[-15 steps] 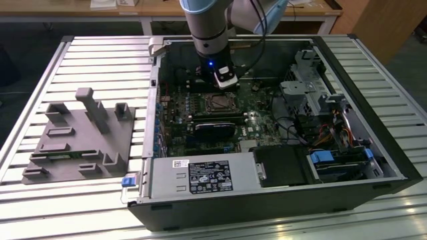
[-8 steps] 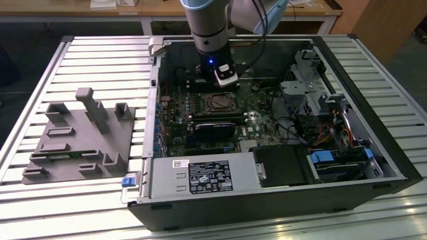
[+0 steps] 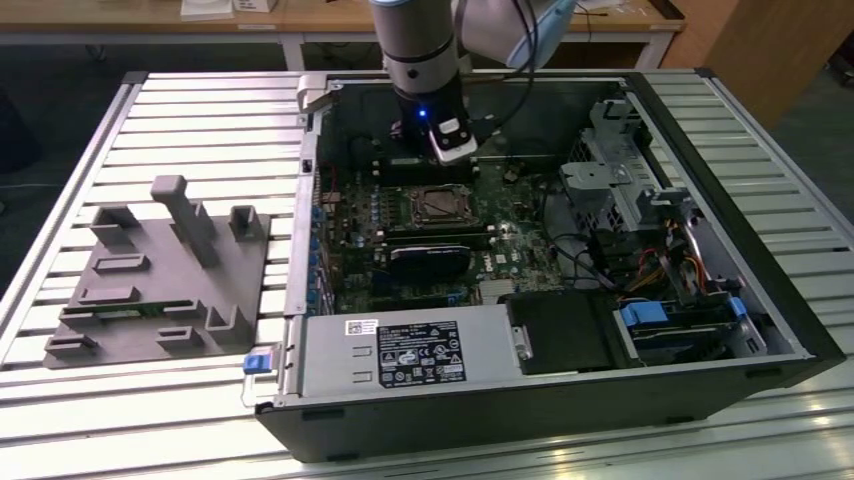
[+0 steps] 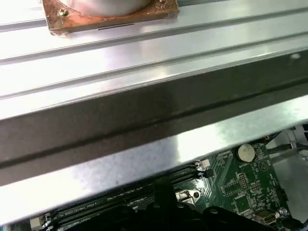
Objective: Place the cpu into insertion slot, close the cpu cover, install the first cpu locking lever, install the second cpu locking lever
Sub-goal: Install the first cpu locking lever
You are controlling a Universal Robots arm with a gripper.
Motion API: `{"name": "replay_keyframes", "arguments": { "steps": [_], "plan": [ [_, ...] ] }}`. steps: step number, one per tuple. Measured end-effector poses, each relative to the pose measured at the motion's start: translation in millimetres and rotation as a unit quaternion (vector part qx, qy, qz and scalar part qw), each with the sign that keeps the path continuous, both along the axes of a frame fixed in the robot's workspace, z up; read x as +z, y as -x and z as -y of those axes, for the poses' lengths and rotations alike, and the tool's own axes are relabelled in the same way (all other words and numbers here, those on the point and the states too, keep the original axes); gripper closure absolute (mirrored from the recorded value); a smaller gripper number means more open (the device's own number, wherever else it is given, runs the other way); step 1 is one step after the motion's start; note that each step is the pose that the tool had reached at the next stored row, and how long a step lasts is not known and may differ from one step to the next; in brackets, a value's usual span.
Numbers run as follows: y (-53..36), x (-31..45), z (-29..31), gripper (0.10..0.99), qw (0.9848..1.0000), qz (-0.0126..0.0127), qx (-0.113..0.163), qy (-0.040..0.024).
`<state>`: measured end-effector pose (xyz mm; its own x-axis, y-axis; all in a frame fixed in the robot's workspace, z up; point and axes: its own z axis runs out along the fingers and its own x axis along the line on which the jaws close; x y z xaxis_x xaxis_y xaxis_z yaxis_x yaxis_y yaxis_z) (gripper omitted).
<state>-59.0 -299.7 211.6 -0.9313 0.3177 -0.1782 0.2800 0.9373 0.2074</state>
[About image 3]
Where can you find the silver power supply unit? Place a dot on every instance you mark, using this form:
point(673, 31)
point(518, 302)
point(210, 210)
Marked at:
point(334, 360)

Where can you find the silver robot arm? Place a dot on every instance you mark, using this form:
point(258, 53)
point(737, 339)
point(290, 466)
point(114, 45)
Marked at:
point(416, 45)

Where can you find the blue disk carrier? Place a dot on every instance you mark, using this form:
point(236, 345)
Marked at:
point(643, 315)

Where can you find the black plastic shroud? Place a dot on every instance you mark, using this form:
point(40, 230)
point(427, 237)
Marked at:
point(567, 330)

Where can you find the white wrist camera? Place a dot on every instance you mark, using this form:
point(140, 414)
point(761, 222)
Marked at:
point(455, 145)

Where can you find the grey parts rack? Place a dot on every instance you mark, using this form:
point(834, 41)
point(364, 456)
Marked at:
point(167, 260)

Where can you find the wooden desk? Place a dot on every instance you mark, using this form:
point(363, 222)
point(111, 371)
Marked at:
point(320, 20)

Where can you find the black graphics card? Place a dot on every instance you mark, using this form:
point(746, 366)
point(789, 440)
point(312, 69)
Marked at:
point(427, 260)

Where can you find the green ram stick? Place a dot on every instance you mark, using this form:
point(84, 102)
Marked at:
point(152, 310)

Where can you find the cpu socket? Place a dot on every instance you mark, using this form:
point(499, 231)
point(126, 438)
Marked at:
point(467, 220)

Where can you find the green motherboard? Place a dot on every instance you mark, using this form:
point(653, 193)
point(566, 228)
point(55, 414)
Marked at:
point(521, 250)

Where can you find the blue plastic clip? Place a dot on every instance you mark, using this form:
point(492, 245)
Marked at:
point(735, 307)

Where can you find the white box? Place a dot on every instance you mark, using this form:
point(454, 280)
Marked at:
point(207, 9)

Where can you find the black ram stick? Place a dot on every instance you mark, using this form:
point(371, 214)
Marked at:
point(434, 229)

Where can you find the wooden cabinet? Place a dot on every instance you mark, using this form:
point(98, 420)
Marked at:
point(767, 50)

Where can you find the silver chipset heatsink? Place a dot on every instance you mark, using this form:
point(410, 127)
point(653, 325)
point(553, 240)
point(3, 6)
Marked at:
point(496, 290)

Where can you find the grey metal drive cage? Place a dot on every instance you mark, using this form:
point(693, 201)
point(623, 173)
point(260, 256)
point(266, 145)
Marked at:
point(594, 180)

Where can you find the blue case latch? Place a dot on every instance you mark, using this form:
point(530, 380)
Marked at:
point(259, 363)

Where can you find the black open pc case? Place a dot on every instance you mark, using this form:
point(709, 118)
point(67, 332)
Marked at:
point(534, 425)

